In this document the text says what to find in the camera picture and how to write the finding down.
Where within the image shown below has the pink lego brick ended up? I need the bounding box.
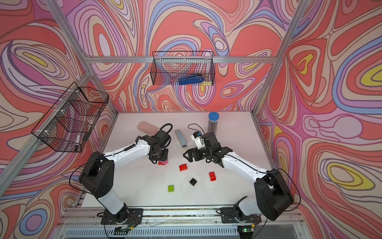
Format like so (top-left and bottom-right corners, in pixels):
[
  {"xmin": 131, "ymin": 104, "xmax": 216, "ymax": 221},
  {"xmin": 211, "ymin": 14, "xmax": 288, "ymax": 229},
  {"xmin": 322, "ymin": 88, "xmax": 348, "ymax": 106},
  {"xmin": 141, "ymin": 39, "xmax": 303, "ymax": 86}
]
[{"xmin": 158, "ymin": 160, "xmax": 168, "ymax": 165}]

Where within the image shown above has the red lego brick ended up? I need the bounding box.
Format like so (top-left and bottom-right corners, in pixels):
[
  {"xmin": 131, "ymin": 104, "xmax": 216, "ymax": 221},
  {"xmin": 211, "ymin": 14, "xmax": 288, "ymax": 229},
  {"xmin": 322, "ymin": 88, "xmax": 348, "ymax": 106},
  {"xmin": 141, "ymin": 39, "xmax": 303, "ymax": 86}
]
[
  {"xmin": 209, "ymin": 172, "xmax": 216, "ymax": 182},
  {"xmin": 179, "ymin": 164, "xmax": 188, "ymax": 172}
]

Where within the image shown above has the green lego brick front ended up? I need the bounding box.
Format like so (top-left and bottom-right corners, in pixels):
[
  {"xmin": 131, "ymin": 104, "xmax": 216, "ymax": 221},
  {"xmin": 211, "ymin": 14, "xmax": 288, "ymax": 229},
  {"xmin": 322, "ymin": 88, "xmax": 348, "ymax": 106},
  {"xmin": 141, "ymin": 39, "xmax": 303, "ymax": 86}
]
[{"xmin": 168, "ymin": 185, "xmax": 175, "ymax": 193}]

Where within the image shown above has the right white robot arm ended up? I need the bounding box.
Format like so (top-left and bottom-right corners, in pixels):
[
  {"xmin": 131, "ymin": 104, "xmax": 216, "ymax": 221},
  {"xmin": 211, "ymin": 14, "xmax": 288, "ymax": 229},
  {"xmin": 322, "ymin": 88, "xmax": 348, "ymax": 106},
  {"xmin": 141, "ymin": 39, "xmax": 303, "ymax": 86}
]
[{"xmin": 183, "ymin": 131, "xmax": 294, "ymax": 222}]

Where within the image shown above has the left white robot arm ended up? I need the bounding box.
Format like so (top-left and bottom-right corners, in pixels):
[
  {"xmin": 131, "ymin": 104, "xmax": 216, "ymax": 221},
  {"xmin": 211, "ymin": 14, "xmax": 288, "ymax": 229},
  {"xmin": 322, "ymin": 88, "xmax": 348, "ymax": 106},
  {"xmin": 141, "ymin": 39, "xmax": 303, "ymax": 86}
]
[{"xmin": 79, "ymin": 129, "xmax": 171, "ymax": 226}]

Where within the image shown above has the black lego brick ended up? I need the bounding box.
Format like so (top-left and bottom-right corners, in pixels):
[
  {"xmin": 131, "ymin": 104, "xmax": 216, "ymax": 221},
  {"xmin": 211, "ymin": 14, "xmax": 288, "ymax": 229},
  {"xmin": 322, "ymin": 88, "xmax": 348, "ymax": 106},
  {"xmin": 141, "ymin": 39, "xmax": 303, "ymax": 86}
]
[{"xmin": 190, "ymin": 178, "xmax": 197, "ymax": 186}]

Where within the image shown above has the pink glasses case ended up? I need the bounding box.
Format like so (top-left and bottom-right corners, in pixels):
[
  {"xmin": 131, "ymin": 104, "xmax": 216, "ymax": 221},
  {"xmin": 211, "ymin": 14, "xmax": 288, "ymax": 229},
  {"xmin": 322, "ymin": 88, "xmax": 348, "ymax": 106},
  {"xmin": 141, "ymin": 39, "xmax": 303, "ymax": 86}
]
[{"xmin": 137, "ymin": 121, "xmax": 159, "ymax": 136}]

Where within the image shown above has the blue and cream stapler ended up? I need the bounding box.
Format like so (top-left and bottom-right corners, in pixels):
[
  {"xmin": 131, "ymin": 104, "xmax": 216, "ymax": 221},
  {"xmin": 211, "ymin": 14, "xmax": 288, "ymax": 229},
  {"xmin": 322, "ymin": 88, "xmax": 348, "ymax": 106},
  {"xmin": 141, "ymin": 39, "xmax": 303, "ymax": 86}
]
[{"xmin": 175, "ymin": 129, "xmax": 188, "ymax": 148}]

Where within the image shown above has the blue lid pencil tube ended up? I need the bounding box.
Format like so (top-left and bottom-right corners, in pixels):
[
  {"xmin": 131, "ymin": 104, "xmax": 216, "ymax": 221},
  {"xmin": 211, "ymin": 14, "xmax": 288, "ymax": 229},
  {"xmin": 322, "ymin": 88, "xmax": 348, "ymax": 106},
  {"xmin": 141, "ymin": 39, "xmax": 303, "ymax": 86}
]
[{"xmin": 208, "ymin": 112, "xmax": 219, "ymax": 133}]

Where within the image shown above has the yellow item in basket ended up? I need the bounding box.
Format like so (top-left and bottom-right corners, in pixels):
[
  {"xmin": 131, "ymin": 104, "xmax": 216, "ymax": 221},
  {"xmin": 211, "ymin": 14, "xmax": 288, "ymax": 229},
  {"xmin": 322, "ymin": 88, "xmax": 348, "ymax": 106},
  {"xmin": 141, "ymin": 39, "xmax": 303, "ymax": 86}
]
[{"xmin": 200, "ymin": 82, "xmax": 213, "ymax": 86}]

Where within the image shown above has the blue stapler in basket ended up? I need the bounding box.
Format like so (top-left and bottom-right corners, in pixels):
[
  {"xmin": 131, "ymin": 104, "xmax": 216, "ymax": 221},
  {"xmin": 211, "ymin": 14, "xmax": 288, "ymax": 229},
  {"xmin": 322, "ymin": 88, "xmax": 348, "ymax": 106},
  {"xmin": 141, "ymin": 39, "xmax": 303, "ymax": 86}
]
[{"xmin": 178, "ymin": 74, "xmax": 205, "ymax": 85}]

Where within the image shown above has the marker pen in basket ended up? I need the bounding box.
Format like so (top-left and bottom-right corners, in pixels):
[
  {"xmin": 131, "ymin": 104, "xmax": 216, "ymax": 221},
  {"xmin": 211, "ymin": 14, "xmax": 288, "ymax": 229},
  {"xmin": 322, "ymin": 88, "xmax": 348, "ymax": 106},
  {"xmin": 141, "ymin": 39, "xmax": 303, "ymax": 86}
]
[{"xmin": 74, "ymin": 134, "xmax": 80, "ymax": 152}]

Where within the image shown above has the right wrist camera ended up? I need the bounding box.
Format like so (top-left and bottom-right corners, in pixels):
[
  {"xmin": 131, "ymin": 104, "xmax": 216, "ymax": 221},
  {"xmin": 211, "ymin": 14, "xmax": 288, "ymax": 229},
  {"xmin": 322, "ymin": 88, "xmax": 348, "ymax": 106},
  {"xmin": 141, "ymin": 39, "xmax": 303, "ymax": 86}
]
[{"xmin": 191, "ymin": 131, "xmax": 205, "ymax": 149}]

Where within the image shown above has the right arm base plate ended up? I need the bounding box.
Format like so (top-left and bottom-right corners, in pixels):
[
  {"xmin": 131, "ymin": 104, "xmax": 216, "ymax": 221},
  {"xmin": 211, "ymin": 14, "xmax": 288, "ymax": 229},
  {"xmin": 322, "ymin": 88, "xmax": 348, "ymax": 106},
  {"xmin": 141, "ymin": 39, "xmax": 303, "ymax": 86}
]
[{"xmin": 216, "ymin": 207, "xmax": 262, "ymax": 225}]

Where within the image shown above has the back wire basket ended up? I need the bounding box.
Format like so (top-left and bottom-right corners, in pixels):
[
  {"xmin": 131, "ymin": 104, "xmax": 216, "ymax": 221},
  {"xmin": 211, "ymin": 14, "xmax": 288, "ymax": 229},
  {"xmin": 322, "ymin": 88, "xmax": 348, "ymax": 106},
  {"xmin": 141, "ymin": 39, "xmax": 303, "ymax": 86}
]
[{"xmin": 150, "ymin": 50, "xmax": 215, "ymax": 86}]

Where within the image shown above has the wire basket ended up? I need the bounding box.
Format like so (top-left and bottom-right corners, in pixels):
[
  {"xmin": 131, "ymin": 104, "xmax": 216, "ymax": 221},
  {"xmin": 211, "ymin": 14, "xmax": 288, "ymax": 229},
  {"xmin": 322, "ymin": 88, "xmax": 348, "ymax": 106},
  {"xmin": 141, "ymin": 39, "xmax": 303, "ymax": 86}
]
[
  {"xmin": 31, "ymin": 83, "xmax": 109, "ymax": 153},
  {"xmin": 150, "ymin": 50, "xmax": 215, "ymax": 86}
]

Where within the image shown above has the left wire basket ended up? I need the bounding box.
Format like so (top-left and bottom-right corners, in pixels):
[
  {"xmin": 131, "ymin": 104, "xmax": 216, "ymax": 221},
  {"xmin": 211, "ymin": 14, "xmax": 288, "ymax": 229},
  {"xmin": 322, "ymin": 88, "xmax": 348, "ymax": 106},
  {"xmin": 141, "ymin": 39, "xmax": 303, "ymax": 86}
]
[{"xmin": 31, "ymin": 83, "xmax": 109, "ymax": 153}]

